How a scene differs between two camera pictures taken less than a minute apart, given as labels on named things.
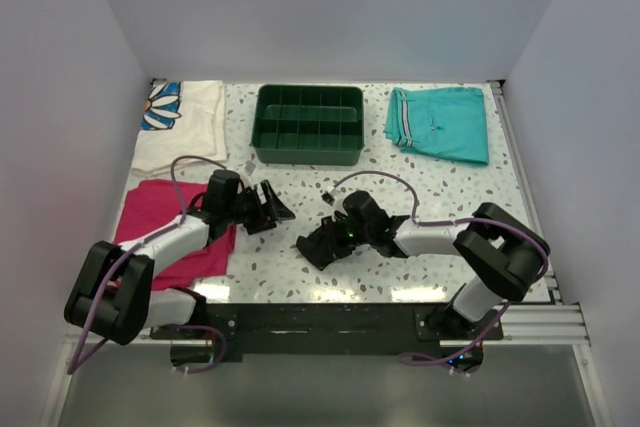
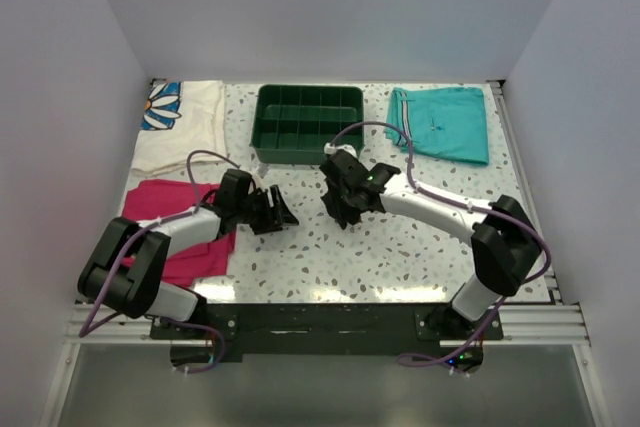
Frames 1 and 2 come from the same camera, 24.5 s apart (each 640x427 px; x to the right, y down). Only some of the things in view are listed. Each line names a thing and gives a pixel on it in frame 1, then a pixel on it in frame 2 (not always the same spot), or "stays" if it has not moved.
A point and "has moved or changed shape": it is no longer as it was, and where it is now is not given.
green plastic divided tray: x=308 y=125 stays
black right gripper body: x=348 y=234 → x=346 y=191
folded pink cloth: x=155 y=204 stays
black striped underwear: x=322 y=246 has moved or changed shape
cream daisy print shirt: x=181 y=118 stays
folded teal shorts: x=447 y=123 stays
